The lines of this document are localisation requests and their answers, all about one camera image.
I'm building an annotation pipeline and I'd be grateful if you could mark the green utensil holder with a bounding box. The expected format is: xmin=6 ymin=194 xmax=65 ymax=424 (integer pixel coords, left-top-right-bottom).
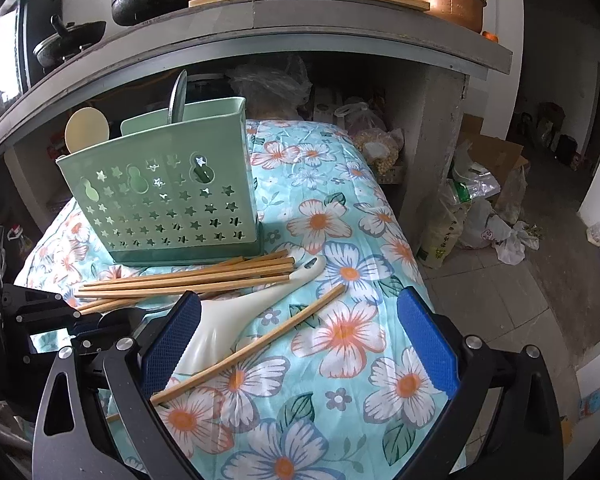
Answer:
xmin=56 ymin=96 xmax=263 ymax=267

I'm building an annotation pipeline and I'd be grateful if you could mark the small white spoon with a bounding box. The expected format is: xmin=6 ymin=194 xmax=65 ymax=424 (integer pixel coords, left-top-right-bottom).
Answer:
xmin=64 ymin=107 xmax=111 ymax=155

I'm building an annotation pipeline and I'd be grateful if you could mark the copper pot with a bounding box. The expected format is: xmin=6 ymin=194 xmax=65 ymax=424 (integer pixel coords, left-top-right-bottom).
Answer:
xmin=407 ymin=0 xmax=487 ymax=33

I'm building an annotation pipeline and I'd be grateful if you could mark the long wooden chopstick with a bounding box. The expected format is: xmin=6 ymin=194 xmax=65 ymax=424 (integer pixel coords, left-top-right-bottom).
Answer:
xmin=150 ymin=282 xmax=347 ymax=407

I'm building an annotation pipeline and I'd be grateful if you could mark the crumpled white plastic bag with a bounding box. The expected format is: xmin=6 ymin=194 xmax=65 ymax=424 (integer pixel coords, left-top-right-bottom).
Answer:
xmin=460 ymin=195 xmax=541 ymax=266

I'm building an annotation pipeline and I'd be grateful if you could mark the rice sack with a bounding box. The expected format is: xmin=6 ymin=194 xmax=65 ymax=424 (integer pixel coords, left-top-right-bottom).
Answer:
xmin=420 ymin=180 xmax=473 ymax=268

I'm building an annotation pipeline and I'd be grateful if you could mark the grey concrete kitchen counter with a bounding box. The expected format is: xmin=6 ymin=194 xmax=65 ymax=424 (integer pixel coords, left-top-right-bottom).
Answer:
xmin=0 ymin=0 xmax=513 ymax=261

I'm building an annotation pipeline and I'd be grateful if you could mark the bag of soybeans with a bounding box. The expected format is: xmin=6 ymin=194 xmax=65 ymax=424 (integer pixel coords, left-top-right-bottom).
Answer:
xmin=355 ymin=127 xmax=406 ymax=183

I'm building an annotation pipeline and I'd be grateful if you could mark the bundle of wooden chopsticks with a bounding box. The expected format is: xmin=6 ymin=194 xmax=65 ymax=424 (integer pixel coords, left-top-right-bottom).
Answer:
xmin=75 ymin=249 xmax=296 ymax=317

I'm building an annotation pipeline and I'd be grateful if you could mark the white carton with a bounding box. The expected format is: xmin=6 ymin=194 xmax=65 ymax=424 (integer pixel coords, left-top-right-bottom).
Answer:
xmin=312 ymin=87 xmax=346 ymax=121

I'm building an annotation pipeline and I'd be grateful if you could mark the black wok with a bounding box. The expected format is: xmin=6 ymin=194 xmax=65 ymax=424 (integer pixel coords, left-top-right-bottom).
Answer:
xmin=32 ymin=15 xmax=108 ymax=68

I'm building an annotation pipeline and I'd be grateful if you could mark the floral blanket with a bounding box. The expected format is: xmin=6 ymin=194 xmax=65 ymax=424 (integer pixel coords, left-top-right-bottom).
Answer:
xmin=15 ymin=119 xmax=461 ymax=480

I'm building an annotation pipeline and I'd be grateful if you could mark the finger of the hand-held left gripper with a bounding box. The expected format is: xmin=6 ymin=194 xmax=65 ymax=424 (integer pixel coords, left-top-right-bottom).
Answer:
xmin=1 ymin=283 xmax=82 ymax=332
xmin=71 ymin=309 xmax=149 ymax=357

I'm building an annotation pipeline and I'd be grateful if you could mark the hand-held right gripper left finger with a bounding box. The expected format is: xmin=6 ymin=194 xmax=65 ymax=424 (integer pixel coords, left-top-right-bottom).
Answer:
xmin=31 ymin=289 xmax=203 ymax=480

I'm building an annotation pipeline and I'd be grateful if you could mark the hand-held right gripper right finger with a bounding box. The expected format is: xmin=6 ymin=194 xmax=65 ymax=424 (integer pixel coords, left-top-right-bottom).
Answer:
xmin=395 ymin=286 xmax=565 ymax=480

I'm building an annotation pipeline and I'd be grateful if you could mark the bag of yellow noodles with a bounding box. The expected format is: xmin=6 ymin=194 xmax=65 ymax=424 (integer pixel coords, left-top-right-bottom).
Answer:
xmin=227 ymin=55 xmax=313 ymax=121

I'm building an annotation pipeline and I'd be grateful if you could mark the pink plastic bag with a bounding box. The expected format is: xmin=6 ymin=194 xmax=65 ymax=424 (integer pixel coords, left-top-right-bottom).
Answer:
xmin=337 ymin=102 xmax=386 ymax=133

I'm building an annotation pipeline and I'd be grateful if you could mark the metal spoon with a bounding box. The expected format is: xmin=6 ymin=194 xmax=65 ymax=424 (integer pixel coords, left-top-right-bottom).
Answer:
xmin=166 ymin=69 xmax=189 ymax=126

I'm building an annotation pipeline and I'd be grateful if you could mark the cardboard box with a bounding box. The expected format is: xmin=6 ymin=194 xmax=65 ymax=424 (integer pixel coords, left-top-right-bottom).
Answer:
xmin=460 ymin=115 xmax=531 ymax=221

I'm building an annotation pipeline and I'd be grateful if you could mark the white rice paddle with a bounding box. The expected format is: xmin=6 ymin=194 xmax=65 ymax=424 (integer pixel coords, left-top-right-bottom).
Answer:
xmin=172 ymin=255 xmax=327 ymax=376

